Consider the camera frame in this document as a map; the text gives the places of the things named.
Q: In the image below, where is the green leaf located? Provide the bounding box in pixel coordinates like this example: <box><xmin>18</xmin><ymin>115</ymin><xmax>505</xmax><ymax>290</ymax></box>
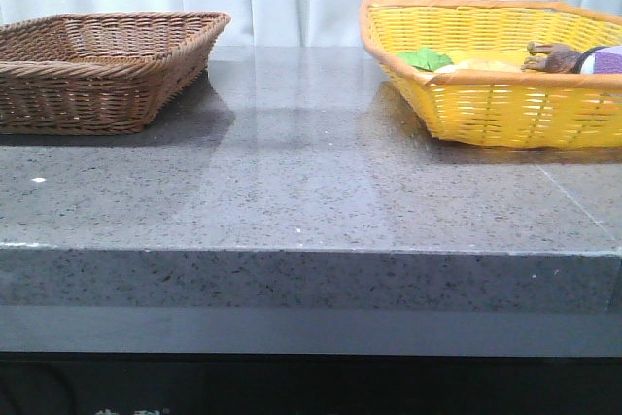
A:
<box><xmin>397</xmin><ymin>47</ymin><xmax>453</xmax><ymax>72</ymax></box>

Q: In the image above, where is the yellow wicker basket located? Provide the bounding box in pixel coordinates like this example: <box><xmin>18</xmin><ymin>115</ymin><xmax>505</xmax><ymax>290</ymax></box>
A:
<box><xmin>360</xmin><ymin>0</ymin><xmax>621</xmax><ymax>149</ymax></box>

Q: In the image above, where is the beige bread roll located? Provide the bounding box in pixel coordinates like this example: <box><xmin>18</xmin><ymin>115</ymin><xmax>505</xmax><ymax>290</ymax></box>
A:
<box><xmin>435</xmin><ymin>58</ymin><xmax>522</xmax><ymax>73</ymax></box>

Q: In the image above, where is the brown wicker basket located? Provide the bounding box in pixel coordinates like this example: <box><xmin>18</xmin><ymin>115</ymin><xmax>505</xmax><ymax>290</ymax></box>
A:
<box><xmin>1</xmin><ymin>12</ymin><xmax>230</xmax><ymax>135</ymax></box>

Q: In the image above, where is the brown toy animal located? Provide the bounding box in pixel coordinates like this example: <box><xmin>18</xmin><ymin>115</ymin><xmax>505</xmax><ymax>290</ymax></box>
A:
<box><xmin>521</xmin><ymin>41</ymin><xmax>605</xmax><ymax>75</ymax></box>

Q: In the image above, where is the purple sponge block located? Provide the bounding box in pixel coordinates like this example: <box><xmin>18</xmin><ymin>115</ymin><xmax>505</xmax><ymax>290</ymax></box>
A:
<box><xmin>581</xmin><ymin>45</ymin><xmax>621</xmax><ymax>75</ymax></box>

